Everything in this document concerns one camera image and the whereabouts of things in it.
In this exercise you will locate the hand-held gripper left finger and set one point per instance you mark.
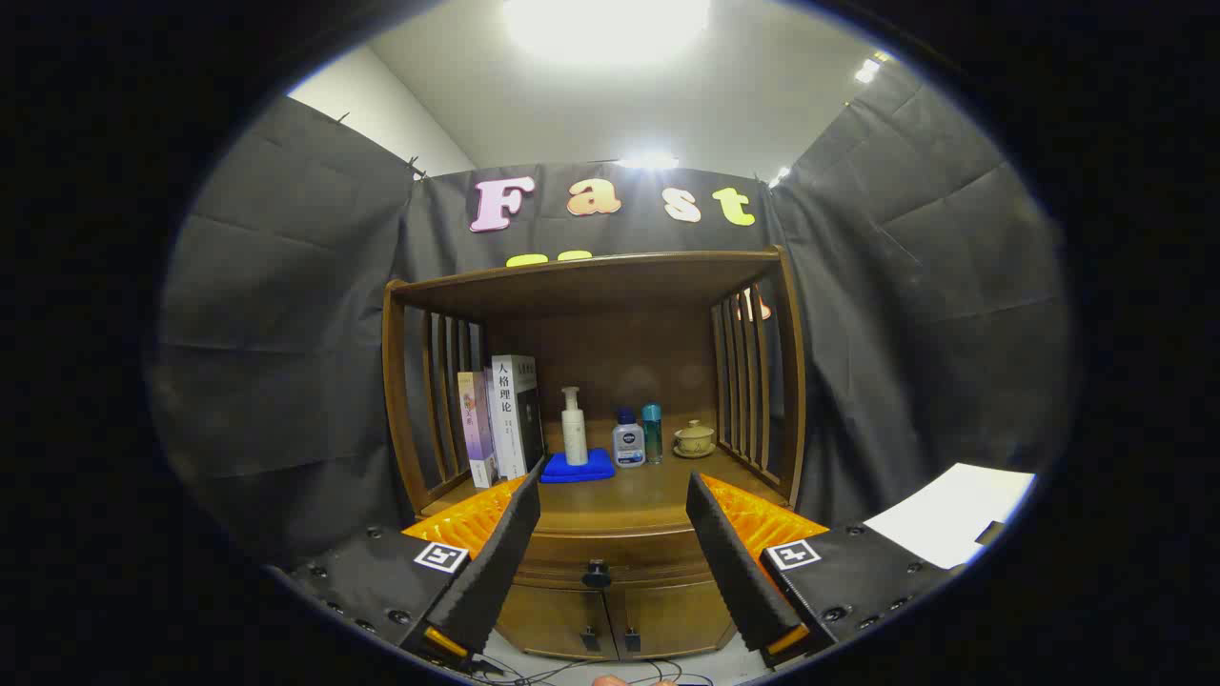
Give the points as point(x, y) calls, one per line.
point(496, 562)

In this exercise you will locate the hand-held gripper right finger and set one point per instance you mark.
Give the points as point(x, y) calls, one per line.
point(734, 572)

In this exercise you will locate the brown wooden drawer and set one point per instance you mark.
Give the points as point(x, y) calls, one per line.
point(629, 553)

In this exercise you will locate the wooden countertop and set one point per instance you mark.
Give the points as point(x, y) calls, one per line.
point(629, 491)

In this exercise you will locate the brown wooden cabinet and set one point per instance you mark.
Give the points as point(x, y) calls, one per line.
point(591, 286)

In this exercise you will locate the blue folded cloth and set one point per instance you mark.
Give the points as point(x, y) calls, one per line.
point(581, 472)

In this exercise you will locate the yellow saucer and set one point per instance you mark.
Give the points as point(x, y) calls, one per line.
point(694, 453)

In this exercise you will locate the purple book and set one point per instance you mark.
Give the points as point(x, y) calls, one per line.
point(475, 429)

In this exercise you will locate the yellow lidded teacup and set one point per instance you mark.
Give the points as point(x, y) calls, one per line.
point(694, 438)

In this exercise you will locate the white book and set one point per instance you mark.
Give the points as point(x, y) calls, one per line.
point(513, 410)

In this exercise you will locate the teal glass bottle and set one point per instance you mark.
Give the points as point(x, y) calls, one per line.
point(652, 433)

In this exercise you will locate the white blue-capped pump bottle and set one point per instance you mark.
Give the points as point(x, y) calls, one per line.
point(629, 446)

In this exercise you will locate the small ceiling light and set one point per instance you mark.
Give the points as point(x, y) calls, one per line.
point(867, 70)
point(648, 160)

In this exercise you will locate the large ceiling light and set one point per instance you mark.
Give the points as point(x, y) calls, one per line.
point(605, 24)

